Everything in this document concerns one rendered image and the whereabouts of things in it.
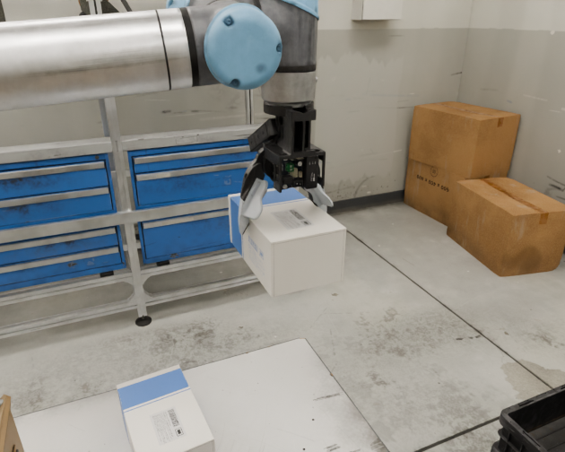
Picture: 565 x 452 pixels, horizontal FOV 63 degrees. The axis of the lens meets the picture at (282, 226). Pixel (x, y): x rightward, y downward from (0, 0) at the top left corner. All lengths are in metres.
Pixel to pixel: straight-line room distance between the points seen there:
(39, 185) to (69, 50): 1.70
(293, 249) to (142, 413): 0.42
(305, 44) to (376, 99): 2.94
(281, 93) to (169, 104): 2.37
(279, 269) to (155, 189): 1.57
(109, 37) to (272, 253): 0.34
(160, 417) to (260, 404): 0.22
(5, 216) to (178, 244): 0.74
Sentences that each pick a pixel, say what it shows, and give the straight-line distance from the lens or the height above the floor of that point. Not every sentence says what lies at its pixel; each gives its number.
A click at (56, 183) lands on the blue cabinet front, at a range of 2.15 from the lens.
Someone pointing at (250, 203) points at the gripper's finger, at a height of 1.16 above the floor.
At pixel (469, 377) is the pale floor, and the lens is 2.24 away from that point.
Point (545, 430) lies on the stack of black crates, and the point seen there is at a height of 0.49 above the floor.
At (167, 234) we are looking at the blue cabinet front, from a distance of 2.27.
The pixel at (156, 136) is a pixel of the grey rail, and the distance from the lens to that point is 2.11.
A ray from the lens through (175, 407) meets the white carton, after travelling 0.89.
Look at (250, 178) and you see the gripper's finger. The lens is 0.69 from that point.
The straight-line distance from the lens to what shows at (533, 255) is 3.09.
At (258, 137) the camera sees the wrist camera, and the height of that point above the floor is 1.25.
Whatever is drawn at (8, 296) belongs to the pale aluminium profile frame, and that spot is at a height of 0.30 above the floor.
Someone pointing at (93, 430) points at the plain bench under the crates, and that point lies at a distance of 1.03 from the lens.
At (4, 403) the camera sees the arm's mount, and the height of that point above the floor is 0.90.
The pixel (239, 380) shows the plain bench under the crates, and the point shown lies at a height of 0.70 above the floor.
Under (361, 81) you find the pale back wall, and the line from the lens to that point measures 3.47.
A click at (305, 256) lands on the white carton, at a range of 0.67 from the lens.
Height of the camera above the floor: 1.42
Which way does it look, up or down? 25 degrees down
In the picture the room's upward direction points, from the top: straight up
